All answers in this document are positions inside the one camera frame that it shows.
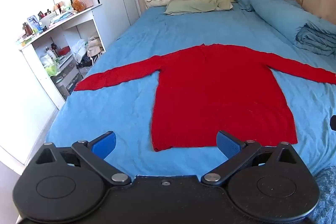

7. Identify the rolled blue duvet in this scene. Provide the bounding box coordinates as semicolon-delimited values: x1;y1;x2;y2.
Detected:
249;0;336;56

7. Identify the white plastic bag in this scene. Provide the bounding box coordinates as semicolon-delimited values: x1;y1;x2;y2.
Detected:
73;39;88;63

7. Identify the green pillow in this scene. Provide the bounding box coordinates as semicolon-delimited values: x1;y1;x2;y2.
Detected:
163;0;234;16

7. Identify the green plastic bag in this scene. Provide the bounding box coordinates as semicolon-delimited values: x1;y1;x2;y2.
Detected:
40;54;58;76

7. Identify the red knit sweater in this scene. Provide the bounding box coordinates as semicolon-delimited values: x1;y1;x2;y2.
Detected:
74;43;336;152

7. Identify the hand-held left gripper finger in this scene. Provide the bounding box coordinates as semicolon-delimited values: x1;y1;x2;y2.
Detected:
201;130;301;186

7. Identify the blue picture card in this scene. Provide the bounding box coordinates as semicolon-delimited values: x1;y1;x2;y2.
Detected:
27;15;43;31

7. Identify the bed with blue sheet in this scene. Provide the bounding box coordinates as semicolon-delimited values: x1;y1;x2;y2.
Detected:
45;1;336;177

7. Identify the blue shaggy rug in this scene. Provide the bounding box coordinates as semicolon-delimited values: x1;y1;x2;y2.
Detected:
308;166;336;224

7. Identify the beige cloth bag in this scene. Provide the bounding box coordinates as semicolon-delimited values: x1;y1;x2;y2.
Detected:
87;34;102;57

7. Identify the blue pillow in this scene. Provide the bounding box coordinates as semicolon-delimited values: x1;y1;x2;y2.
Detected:
235;0;255;12

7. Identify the white shelf unit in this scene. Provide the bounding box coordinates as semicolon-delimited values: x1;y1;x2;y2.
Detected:
16;2;107;110

